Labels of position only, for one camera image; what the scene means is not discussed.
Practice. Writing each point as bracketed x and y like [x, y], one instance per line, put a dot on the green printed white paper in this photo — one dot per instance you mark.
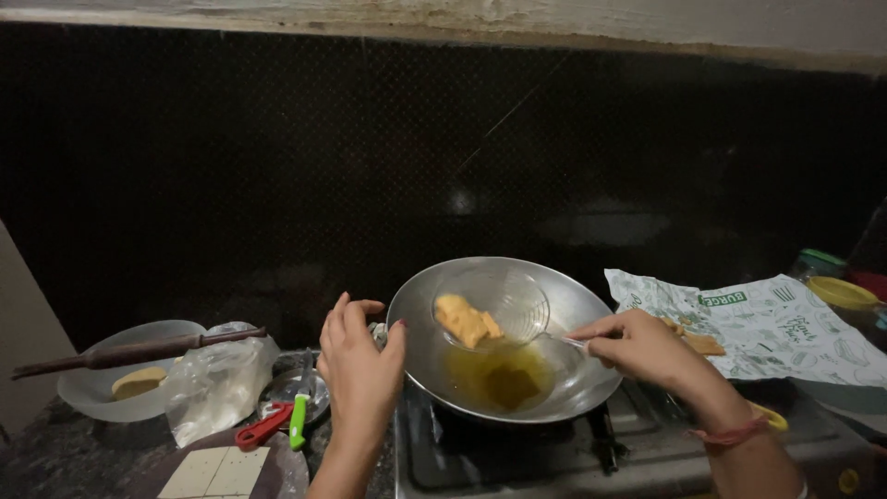
[783, 326]

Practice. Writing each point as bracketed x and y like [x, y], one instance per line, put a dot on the red thread wrist band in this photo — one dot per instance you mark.
[731, 434]

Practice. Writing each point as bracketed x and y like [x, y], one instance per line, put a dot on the clear plastic bag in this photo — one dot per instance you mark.
[215, 388]

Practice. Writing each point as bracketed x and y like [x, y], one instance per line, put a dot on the brown frying oil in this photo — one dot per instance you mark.
[502, 378]

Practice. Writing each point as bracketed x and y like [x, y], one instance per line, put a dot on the small steel plate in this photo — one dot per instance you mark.
[277, 391]

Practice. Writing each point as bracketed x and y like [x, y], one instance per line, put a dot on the steel wok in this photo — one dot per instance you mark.
[416, 312]

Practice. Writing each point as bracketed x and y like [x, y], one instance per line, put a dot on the person's right hand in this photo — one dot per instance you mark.
[648, 350]

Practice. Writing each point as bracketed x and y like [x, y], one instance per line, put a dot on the jar with yellow lid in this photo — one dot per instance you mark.
[842, 294]

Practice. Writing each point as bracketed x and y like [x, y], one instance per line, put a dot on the cut pale dough sheet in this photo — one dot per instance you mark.
[215, 475]

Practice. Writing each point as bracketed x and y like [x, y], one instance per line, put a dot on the small golden fried snack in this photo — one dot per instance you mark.
[491, 324]

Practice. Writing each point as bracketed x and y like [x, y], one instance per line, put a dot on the round rolling board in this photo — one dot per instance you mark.
[287, 471]

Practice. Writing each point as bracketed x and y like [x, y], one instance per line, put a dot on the jar with green lid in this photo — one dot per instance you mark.
[818, 263]

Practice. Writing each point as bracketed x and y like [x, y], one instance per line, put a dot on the fried snack square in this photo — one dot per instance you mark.
[703, 344]
[671, 326]

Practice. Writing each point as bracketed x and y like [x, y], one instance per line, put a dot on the red container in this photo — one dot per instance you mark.
[870, 284]

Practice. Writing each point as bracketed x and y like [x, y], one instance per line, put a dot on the steel gas stove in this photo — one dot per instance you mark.
[526, 457]

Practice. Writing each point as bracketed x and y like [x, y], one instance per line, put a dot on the dark wooden rolling pin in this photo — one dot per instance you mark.
[138, 352]

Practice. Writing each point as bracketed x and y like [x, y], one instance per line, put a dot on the large golden fried snack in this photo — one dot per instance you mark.
[459, 320]

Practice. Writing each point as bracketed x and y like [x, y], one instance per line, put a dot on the person's left hand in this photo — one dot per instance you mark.
[360, 374]

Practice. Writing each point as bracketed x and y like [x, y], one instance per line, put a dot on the pale dough lump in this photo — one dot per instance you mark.
[138, 382]

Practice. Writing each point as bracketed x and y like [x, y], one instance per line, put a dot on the translucent plastic bowl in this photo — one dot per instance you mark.
[90, 395]

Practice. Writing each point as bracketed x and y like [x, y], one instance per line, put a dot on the yellow stove knob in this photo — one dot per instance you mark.
[848, 480]

